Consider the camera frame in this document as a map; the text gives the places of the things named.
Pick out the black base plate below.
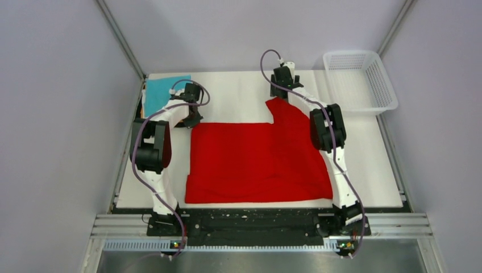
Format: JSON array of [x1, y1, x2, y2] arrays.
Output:
[[147, 208, 372, 247]]

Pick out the white cable duct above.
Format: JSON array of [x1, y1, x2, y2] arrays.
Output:
[[103, 239, 340, 253]]

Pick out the white plastic basket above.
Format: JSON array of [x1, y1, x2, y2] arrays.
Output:
[[323, 50, 398, 116]]

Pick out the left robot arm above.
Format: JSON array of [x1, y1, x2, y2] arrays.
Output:
[[130, 79, 210, 235]]

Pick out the folded blue t shirt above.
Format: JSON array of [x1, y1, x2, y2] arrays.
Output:
[[143, 75, 191, 118]]

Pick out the red t shirt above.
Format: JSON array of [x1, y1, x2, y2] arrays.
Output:
[[185, 98, 333, 204]]

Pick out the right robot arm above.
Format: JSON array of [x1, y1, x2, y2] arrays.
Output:
[[268, 63, 364, 234]]

